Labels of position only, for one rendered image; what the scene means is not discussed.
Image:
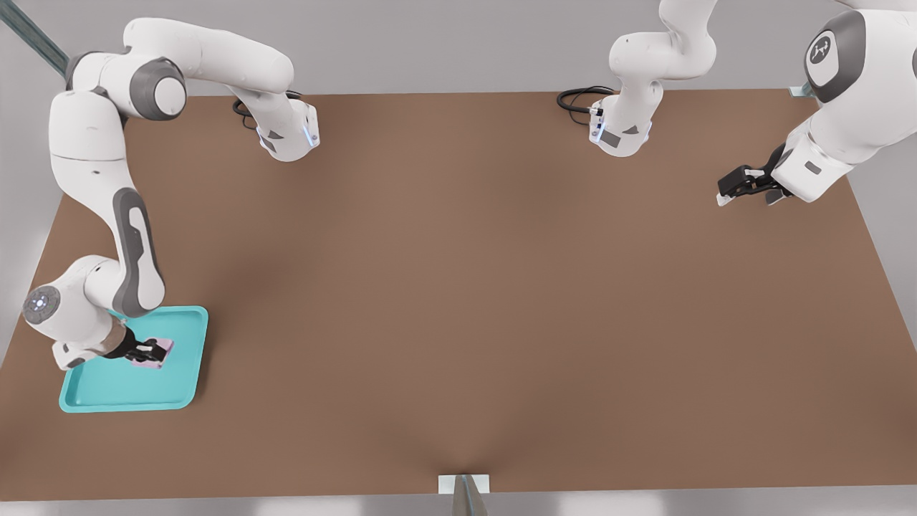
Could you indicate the pale lilac phone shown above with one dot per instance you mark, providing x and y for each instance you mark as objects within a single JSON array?
[{"x": 162, "y": 353}]

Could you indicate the pale blue-green tray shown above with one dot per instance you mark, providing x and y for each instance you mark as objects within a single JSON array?
[{"x": 143, "y": 383}]

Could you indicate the silver frame post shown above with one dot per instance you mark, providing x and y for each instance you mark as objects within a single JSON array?
[
  {"x": 801, "y": 90},
  {"x": 466, "y": 494},
  {"x": 32, "y": 36}
]

